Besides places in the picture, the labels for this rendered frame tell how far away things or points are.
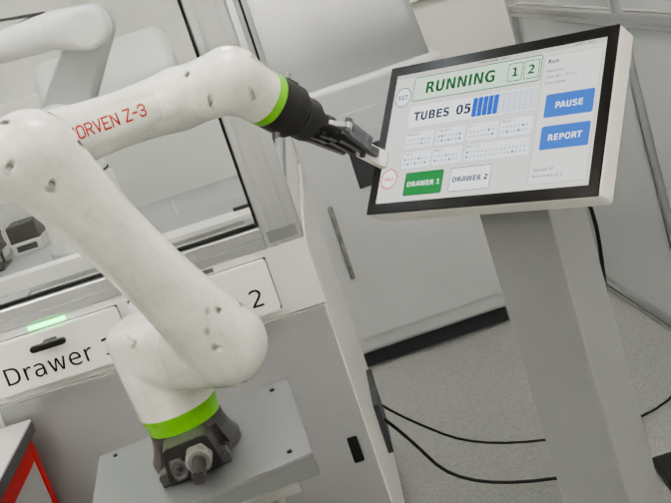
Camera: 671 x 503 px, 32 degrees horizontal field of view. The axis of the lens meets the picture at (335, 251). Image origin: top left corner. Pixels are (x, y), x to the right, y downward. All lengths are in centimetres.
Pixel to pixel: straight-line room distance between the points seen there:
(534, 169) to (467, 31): 366
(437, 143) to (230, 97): 52
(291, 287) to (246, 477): 69
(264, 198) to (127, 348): 61
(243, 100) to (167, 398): 48
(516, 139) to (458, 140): 13
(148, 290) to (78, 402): 88
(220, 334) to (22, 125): 41
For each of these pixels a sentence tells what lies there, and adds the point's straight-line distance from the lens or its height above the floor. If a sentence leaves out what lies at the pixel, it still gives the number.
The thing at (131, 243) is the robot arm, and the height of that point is 119.
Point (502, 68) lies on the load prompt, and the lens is 217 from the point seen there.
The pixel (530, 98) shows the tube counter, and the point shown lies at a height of 111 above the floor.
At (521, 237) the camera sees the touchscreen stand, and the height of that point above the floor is 85.
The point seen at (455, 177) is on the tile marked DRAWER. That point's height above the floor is 101.
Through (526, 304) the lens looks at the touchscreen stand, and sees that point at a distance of 226.
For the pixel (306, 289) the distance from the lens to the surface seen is 235.
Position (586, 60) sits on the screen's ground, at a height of 115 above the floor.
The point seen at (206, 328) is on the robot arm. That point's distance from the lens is 165.
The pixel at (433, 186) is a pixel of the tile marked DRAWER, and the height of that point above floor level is 100.
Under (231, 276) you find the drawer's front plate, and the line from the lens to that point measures 232.
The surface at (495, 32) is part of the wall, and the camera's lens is 570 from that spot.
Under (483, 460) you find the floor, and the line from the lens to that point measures 331.
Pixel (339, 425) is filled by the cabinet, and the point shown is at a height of 53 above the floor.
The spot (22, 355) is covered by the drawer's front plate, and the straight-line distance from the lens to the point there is 243.
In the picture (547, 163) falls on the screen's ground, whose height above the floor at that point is 101.
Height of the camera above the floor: 150
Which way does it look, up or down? 15 degrees down
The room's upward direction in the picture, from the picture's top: 18 degrees counter-clockwise
